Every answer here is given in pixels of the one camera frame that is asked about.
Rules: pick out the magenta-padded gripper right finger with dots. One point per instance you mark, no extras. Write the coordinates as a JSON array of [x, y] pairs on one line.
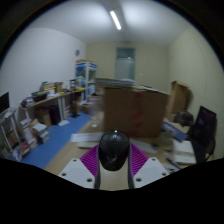
[[138, 161]]

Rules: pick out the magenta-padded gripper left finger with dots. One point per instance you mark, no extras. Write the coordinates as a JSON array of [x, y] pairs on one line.
[[87, 163]]

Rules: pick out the black computer mouse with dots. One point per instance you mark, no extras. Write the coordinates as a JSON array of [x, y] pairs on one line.
[[114, 150]]

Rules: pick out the white paper sheet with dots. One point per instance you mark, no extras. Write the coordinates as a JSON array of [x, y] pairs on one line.
[[85, 137]]

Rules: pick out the large brown cardboard box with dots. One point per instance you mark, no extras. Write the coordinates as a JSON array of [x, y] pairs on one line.
[[133, 110]]

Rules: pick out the stack of books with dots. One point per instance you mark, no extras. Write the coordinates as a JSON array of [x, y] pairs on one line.
[[40, 131]]

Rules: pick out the black computer tower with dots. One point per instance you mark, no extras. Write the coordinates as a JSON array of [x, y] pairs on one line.
[[55, 115]]

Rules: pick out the small cardboard box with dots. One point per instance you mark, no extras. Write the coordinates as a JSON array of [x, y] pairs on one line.
[[43, 116]]

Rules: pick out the black stand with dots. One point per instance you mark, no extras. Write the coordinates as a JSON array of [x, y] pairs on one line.
[[74, 98]]

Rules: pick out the black monitor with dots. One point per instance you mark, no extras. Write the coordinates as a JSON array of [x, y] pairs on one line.
[[204, 128], [4, 102]]

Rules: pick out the white cluttered desk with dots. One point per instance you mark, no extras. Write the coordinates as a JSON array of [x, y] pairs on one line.
[[46, 98]]

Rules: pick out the tall cardboard box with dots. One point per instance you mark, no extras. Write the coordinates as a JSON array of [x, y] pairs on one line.
[[179, 96]]

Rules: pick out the grey paper pile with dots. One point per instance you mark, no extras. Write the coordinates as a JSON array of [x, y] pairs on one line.
[[115, 82]]

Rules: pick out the white blue shelf unit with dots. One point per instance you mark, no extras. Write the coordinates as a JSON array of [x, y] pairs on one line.
[[86, 76]]

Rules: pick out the grey door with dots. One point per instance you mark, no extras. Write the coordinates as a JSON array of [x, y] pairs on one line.
[[125, 65]]

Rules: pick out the ceiling tube light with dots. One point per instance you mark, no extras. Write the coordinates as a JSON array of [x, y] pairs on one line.
[[115, 20]]

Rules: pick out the round wall clock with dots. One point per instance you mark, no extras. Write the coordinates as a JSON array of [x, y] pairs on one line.
[[77, 52]]

